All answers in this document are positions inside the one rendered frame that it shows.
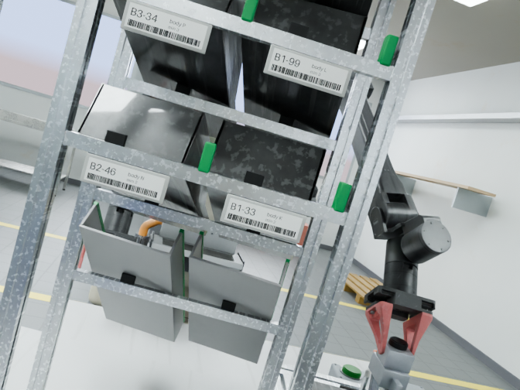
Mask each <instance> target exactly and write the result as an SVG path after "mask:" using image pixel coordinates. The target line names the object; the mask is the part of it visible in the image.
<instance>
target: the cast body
mask: <svg viewBox="0 0 520 390"><path fill-rule="evenodd" d="M408 346H409V345H408V343H407V342H406V341H405V340H403V339H402V338H399V337H390V338H389V340H387V343H386V347H385V352H384V354H379V353H378V350H377V352H375V351H374V352H373V354H372V356H371V360H370V363H369V365H368V368H369V370H370V371H371V373H372V375H373V377H374V379H375V381H376V382H377V384H378V386H379V387H381V388H386V389H388V390H406V388H407V385H408V383H409V379H410V376H409V373H410V371H411V368H412V364H413V362H414V360H415V356H414V355H413V354H412V352H411V351H410V350H409V349H408Z"/></svg>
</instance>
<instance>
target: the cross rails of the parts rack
mask: <svg viewBox="0 0 520 390"><path fill-rule="evenodd" d="M135 1H137V2H142V3H145V4H147V5H151V6H154V7H156V8H160V9H164V10H166V11H169V12H174V13H176V14H179V15H183V16H186V17H188V18H192V19H196V20H198V21H201V22H205V23H208V24H211V25H212V26H213V27H214V28H216V29H220V30H224V31H226V32H229V33H233V34H235V35H239V36H243V37H245V38H248V39H252V40H255V41H258V42H260V43H264V44H267V45H270V46H271V45H272V44H274V45H277V46H281V47H283V48H286V49H289V50H293V51H296V52H298V53H302V54H306V55H308V56H312V57H315V58H317V59H320V60H325V61H327V62H330V63H334V64H337V65H340V66H342V67H346V68H349V69H352V71H353V72H355V73H358V74H362V75H365V76H368V77H372V78H374V79H377V80H382V81H384V82H388V81H390V78H391V75H392V71H393V69H394V67H393V66H390V67H387V66H384V65H381V64H380V62H378V61H375V60H371V59H368V58H366V57H363V56H358V55H356V54H353V53H349V52H347V51H344V50H340V49H337V48H334V47H332V46H328V45H325V44H322V43H318V42H315V41H312V40H310V39H306V38H303V37H301V36H296V35H293V34H291V33H288V32H284V31H282V30H278V29H274V28H272V27H269V26H265V25H262V24H259V23H257V22H246V21H243V20H241V18H240V17H237V16H235V15H231V14H228V13H226V12H222V11H218V10H216V9H212V8H209V7H207V6H204V5H199V4H197V3H194V2H190V1H187V0H135ZM123 87H124V88H126V89H129V90H132V91H137V92H139V93H142V94H147V95H149V96H152V97H155V98H159V99H163V100H165V101H170V102H173V103H175V104H180V105H182V106H185V107H188V108H192V109H196V110H198V111H203V112H206V113H208V114H211V115H216V116H218V117H222V118H226V119H229V120H232V121H236V122H239V123H242V124H244V125H249V126H251V127H255V128H259V129H262V130H265V131H267V132H272V133H275V134H277V135H282V136H285V137H288V138H291V139H295V140H298V141H301V142H305V143H308V144H311V145H315V146H318V147H321V148H324V149H328V150H331V151H334V150H335V146H336V144H337V141H336V140H333V139H329V138H326V137H323V136H320V135H316V134H313V133H310V132H306V131H303V130H300V129H298V128H293V127H290V126H288V125H283V124H280V123H278V122H274V121H270V120H268V119H264V118H260V117H257V116H254V115H250V114H247V113H244V112H242V111H237V110H234V109H232V108H227V107H225V106H221V105H219V104H215V103H211V102H209V101H204V100H201V99H199V98H196V97H191V96H189V95H186V94H181V93H179V92H175V91H171V90H169V89H165V88H163V87H158V86H156V85H153V84H148V83H146V82H143V81H140V80H136V79H133V78H130V77H125V81H124V84H123ZM63 145H67V146H70V147H73V148H76V149H81V150H84V151H86V152H91V153H94V154H97V155H100V156H105V157H108V158H110V159H115V160H118V161H121V162H124V163H129V164H132V165H134V166H139V167H142V168H145V169H150V170H153V171H156V172H158V173H163V174H166V175H169V176H174V177H177V178H180V179H182V180H187V181H190V182H193V183H198V184H200V185H204V186H208V187H211V188H214V189H217V190H222V191H224V192H228V193H233V194H235V195H238V196H241V197H246V198H248V199H252V200H257V201H259V202H262V203H265V204H270V205H272V206H276V207H281V208H283V209H287V210H291V211H294V212H296V213H300V214H305V215H307V216H311V217H315V218H318V219H321V220H324V221H329V222H331V223H335V224H339V225H342V226H344V222H345V220H346V217H347V212H346V211H345V212H343V213H340V212H337V211H335V210H334V209H333V208H332V207H328V206H326V205H323V204H319V203H315V202H313V201H309V200H305V199H302V198H299V197H294V196H292V195H288V194H286V193H281V192H279V191H275V190H270V189H268V188H264V187H260V186H255V185H252V184H249V183H244V182H243V181H241V180H236V179H234V178H230V177H228V176H223V175H220V174H217V173H212V172H209V173H203V172H200V171H198V168H197V167H193V166H189V165H186V164H183V163H180V162H175V161H172V160H170V159H165V158H162V157H159V156H154V155H152V154H148V153H146V152H141V151H139V150H135V149H130V148H128V147H122V146H119V145H115V144H112V143H109V142H105V141H104V140H101V139H96V138H94V137H90V136H88V135H83V134H80V133H77V132H72V131H66V134H65V138H64V141H63ZM93 199H95V200H99V201H102V202H105V203H108V204H113V205H116V206H119V207H124V208H127V209H130V210H135V211H138V212H141V213H144V214H148V215H152V216H154V217H159V218H162V219H166V220H168V221H173V222H176V223H179V224H184V225H187V226H190V227H193V228H198V229H201V230H204V231H209V232H212V233H215V234H219V235H223V236H225V237H229V238H233V239H236V240H239V241H244V242H247V243H250V244H253V245H258V246H261V247H264V248H269V249H272V250H275V251H280V252H282V253H286V254H288V255H294V256H296V257H300V258H301V256H302V253H303V249H304V247H303V246H301V245H296V244H293V243H290V242H287V241H283V240H279V239H277V238H271V237H269V236H265V235H263V234H260V235H258V234H253V233H251V232H247V231H246V230H244V229H241V228H238V227H233V226H231V225H227V224H222V223H220V222H216V221H212V220H209V219H206V218H203V217H198V216H195V215H192V214H188V213H184V212H182V211H178V210H174V209H171V208H168V207H163V206H160V205H159V206H156V205H153V204H148V203H145V202H144V200H139V199H135V198H133V197H128V196H125V195H122V194H119V193H114V192H111V191H108V190H103V189H101V188H96V189H95V192H94V197H93Z"/></svg>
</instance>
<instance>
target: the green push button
mask: <svg viewBox="0 0 520 390"><path fill-rule="evenodd" d="M342 372H343V373H345V374H346V375H348V376H350V377H352V378H360V377H361V374H362V373H361V370H360V369H359V368H357V367H355V366H353V365H351V364H345V365H344V366H343V368H342Z"/></svg>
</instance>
